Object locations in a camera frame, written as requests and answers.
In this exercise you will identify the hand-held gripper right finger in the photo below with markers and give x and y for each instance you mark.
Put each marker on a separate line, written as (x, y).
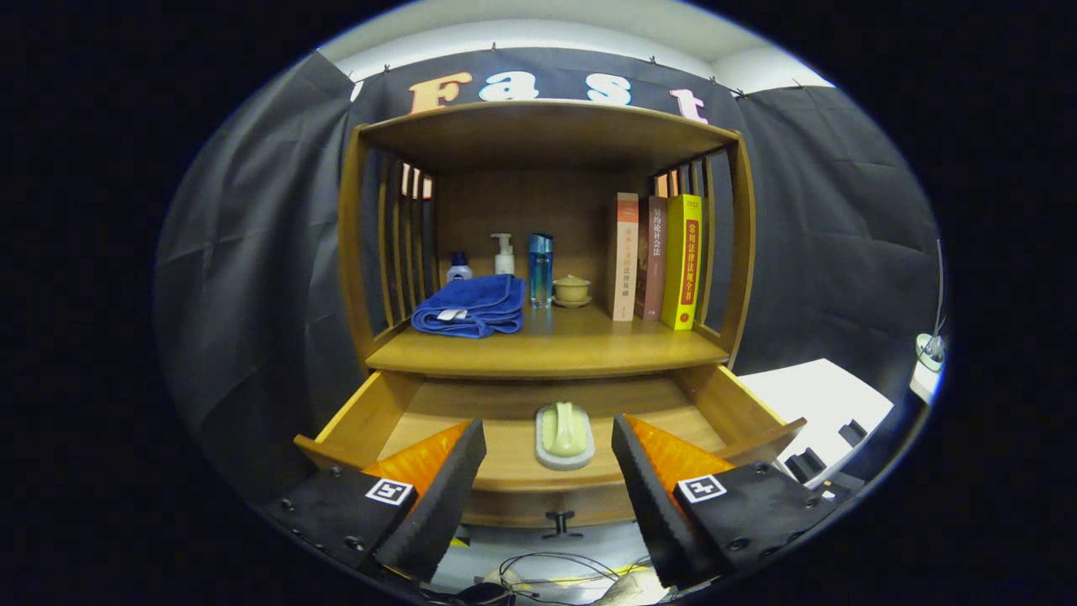
(656, 505)

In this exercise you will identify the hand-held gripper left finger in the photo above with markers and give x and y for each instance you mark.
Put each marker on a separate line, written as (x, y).
(446, 501)

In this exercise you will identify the wooden drawer with black knob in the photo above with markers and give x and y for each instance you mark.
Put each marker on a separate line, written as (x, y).
(505, 446)

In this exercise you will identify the green scrub brush white base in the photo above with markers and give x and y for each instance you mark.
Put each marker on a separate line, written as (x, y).
(564, 429)

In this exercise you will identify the white side cabinet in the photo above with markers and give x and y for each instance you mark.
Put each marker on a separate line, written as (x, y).
(799, 396)

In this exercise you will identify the wooden cabinet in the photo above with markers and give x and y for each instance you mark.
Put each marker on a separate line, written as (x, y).
(547, 135)

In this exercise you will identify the small black block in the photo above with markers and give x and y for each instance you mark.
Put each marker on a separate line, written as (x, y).
(852, 433)
(805, 465)

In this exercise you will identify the blue folded towel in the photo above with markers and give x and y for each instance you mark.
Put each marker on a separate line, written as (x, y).
(471, 303)

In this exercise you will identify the small white blue-capped bottle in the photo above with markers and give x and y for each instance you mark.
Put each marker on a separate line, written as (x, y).
(458, 271)

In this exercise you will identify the yellow lidded cup with saucer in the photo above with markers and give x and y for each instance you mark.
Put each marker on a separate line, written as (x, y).
(572, 290)

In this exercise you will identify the brown book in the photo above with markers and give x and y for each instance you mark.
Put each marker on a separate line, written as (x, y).
(652, 261)

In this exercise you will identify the yellow book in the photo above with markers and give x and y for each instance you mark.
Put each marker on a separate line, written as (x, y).
(683, 261)

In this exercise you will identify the orange and white book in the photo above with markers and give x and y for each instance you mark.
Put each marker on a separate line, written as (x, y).
(625, 261)

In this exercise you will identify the white pump bottle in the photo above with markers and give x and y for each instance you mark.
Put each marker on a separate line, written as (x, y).
(503, 261)

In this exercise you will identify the blue glass bottle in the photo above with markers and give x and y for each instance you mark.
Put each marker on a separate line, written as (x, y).
(540, 269)

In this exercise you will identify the black backdrop cloth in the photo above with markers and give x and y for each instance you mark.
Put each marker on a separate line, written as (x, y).
(269, 252)

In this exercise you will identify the white round device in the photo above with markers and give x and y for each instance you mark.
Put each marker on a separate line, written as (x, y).
(928, 358)

